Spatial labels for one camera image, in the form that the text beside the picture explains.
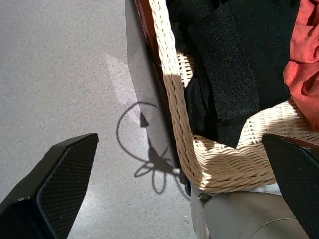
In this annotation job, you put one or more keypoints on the black garment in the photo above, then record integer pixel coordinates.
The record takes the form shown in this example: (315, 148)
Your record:
(231, 62)

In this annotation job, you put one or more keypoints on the pale woven laundry basket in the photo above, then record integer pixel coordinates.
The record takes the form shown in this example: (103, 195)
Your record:
(182, 129)

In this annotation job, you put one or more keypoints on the silver robot leg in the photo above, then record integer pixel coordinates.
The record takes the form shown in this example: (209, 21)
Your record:
(244, 216)

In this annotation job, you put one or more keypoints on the red garment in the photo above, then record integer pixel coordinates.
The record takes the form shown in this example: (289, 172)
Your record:
(305, 74)

